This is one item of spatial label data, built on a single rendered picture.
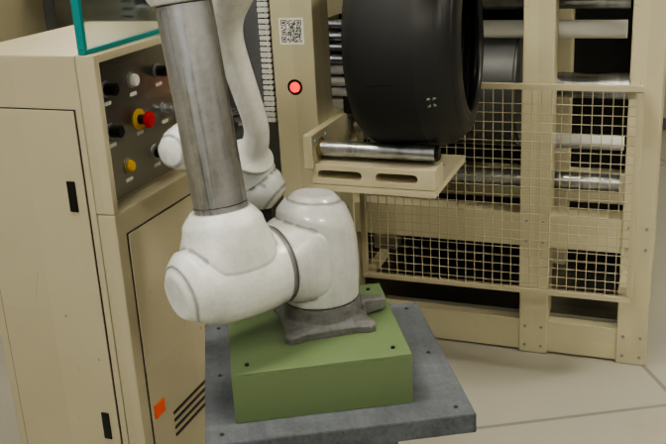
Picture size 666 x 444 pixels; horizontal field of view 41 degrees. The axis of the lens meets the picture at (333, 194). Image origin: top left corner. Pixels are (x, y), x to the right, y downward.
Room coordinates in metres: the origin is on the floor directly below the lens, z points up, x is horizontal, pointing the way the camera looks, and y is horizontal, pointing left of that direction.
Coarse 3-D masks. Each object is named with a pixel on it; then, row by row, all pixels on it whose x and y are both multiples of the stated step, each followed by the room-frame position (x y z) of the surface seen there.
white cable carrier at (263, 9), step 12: (264, 0) 2.59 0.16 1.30; (264, 12) 2.61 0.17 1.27; (264, 24) 2.61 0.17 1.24; (264, 36) 2.60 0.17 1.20; (264, 48) 2.59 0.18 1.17; (264, 60) 2.60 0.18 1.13; (264, 72) 2.60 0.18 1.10; (264, 96) 2.60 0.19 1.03; (276, 96) 2.60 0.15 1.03; (276, 108) 2.59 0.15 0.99; (276, 120) 2.59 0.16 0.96
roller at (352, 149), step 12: (324, 144) 2.44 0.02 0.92; (336, 144) 2.43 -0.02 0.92; (348, 144) 2.42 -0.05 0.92; (360, 144) 2.41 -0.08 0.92; (372, 144) 2.40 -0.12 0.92; (384, 144) 2.39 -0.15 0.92; (396, 144) 2.38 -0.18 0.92; (408, 144) 2.37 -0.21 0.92; (336, 156) 2.44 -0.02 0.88; (348, 156) 2.42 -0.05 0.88; (360, 156) 2.41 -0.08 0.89; (372, 156) 2.39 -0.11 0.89; (384, 156) 2.38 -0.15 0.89; (396, 156) 2.36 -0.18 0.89; (408, 156) 2.35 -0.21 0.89; (420, 156) 2.34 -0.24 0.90; (432, 156) 2.33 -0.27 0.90
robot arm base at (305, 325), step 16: (288, 304) 1.63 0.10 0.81; (352, 304) 1.62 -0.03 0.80; (368, 304) 1.67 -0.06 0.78; (384, 304) 1.69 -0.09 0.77; (288, 320) 1.63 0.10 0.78; (304, 320) 1.60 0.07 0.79; (320, 320) 1.59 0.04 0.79; (336, 320) 1.60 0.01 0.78; (352, 320) 1.61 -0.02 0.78; (368, 320) 1.62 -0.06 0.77; (288, 336) 1.57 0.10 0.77; (304, 336) 1.58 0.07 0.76; (320, 336) 1.58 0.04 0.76; (336, 336) 1.59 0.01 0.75
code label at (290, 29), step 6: (282, 18) 2.56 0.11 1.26; (288, 18) 2.55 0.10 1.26; (294, 18) 2.55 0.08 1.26; (300, 18) 2.54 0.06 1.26; (282, 24) 2.56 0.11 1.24; (288, 24) 2.55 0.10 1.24; (294, 24) 2.55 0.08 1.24; (300, 24) 2.54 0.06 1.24; (282, 30) 2.56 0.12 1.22; (288, 30) 2.55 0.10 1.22; (294, 30) 2.55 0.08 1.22; (300, 30) 2.54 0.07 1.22; (282, 36) 2.56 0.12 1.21; (288, 36) 2.55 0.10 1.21; (294, 36) 2.55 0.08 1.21; (300, 36) 2.54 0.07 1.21; (282, 42) 2.56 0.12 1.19; (288, 42) 2.55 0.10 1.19; (294, 42) 2.55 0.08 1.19; (300, 42) 2.54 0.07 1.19
